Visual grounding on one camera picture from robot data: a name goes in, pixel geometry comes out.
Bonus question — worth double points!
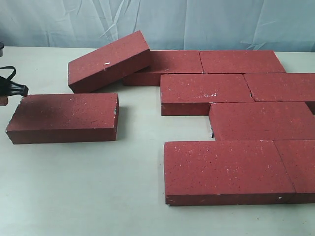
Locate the red brick back row left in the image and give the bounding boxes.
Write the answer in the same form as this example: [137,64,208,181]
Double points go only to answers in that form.
[123,50,203,87]

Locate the white backdrop curtain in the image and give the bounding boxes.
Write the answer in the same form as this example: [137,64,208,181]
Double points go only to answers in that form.
[0,0,315,52]

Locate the tilted red brick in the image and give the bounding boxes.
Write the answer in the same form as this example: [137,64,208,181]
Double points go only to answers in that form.
[68,30,152,93]

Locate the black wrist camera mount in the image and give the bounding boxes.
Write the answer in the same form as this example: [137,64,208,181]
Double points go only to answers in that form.
[0,42,4,57]

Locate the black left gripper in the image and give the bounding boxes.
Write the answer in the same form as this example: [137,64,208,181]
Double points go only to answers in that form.
[0,77,28,106]

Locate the red brick third row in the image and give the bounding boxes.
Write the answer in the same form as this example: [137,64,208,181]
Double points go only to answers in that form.
[209,102,315,141]

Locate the red brick with chipped corner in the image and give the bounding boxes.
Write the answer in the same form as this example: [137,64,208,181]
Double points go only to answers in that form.
[160,74,254,116]

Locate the black cable loop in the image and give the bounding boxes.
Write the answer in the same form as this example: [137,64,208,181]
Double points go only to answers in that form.
[0,65,17,82]

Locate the red brick back row right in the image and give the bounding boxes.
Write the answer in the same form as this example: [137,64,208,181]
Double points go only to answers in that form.
[199,50,286,74]

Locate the red brick second row right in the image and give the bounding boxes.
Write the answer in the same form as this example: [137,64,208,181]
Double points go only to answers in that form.
[244,73,315,113]

